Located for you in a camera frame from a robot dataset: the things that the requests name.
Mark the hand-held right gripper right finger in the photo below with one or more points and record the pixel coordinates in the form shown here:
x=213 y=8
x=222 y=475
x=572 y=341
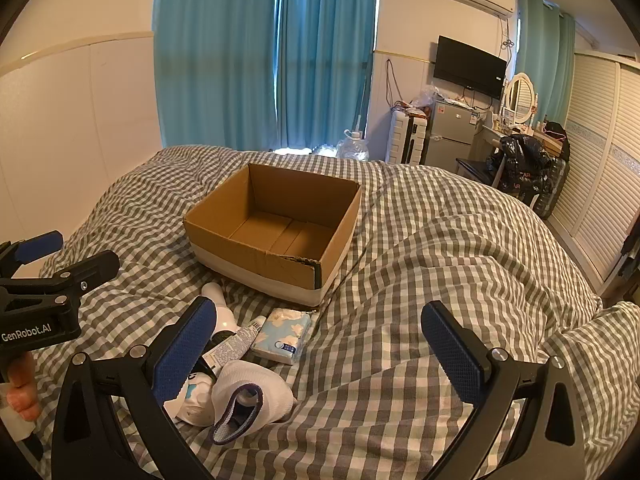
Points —
x=452 y=355

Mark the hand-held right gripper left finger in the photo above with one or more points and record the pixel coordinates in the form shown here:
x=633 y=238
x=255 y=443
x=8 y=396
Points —
x=182 y=352

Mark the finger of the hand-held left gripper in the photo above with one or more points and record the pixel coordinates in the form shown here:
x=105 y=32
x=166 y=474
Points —
x=37 y=247
x=87 y=270

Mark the white cream tube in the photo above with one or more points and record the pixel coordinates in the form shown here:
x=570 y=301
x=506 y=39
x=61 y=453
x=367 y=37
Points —
x=235 y=342

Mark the white plastic bottle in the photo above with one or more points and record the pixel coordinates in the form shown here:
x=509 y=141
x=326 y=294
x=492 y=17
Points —
x=225 y=317

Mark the light blue tissue packet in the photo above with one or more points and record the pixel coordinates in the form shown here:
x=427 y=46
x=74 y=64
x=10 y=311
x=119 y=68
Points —
x=280 y=332

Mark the cardboard box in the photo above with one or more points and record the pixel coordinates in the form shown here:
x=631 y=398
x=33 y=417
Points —
x=240 y=255

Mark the person's left hand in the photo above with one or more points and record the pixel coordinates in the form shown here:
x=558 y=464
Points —
x=22 y=385

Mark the grey checked blanket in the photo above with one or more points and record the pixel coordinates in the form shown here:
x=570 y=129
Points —
x=425 y=235

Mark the dark seat chair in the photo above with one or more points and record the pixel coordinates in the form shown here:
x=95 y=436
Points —
x=475 y=167

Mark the grey ribbed suitcase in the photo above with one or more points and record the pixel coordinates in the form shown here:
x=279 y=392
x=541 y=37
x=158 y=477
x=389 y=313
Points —
x=550 y=185

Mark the black garbage bags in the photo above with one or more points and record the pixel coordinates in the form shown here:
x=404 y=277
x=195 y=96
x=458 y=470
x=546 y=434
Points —
x=522 y=162

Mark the white ribbed suitcase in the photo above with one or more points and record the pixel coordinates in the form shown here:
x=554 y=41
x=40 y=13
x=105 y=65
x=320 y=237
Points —
x=407 y=137

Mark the small grey fridge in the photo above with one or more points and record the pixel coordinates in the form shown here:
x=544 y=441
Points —
x=452 y=132

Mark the white dressing table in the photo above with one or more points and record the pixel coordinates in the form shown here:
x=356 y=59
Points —
x=487 y=135

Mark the large clear water bottle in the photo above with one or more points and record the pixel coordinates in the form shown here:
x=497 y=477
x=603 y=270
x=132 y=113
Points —
x=352 y=147

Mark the crumpled clear plastic bag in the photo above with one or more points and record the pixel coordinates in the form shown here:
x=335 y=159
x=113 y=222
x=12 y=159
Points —
x=325 y=150

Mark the white louvred wardrobe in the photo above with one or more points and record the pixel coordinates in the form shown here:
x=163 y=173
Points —
x=600 y=160

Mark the teal window curtain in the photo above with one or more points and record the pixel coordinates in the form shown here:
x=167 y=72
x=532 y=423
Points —
x=325 y=60
x=215 y=60

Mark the white oval mirror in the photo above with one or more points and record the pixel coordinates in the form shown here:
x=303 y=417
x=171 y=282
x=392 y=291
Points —
x=519 y=97

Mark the narrow teal curtain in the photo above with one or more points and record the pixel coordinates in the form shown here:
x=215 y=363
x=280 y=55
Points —
x=545 y=60

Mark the black wall television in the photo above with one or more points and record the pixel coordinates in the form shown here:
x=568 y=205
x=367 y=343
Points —
x=467 y=67

